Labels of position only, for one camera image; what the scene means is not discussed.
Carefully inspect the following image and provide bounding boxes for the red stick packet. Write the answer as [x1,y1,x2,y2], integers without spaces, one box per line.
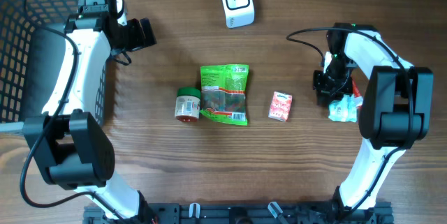
[352,80,363,108]

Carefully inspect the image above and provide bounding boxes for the green lid spice jar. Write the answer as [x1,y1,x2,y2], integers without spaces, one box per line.
[175,87,201,123]

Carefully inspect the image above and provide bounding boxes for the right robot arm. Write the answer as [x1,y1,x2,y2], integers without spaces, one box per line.
[313,23,434,223]

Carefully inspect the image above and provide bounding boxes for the green gummy candy bag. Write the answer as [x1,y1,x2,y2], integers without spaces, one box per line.
[200,64,249,126]

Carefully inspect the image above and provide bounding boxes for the mint green wipes pack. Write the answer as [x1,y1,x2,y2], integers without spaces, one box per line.
[328,95,358,123]

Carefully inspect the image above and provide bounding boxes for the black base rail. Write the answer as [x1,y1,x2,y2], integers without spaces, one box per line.
[82,201,395,224]

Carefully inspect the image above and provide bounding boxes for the grey plastic basket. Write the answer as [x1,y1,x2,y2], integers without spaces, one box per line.
[0,0,108,134]

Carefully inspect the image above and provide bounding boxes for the white barcode scanner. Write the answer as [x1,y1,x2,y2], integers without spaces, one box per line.
[222,0,255,29]

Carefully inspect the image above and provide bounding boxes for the red Kleenex tissue pack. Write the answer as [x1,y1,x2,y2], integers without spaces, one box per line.
[268,91,293,121]

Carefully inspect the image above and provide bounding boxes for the black right camera cable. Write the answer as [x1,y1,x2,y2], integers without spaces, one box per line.
[286,27,415,218]

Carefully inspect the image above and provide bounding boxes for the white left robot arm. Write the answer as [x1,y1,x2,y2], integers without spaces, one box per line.
[23,0,159,223]

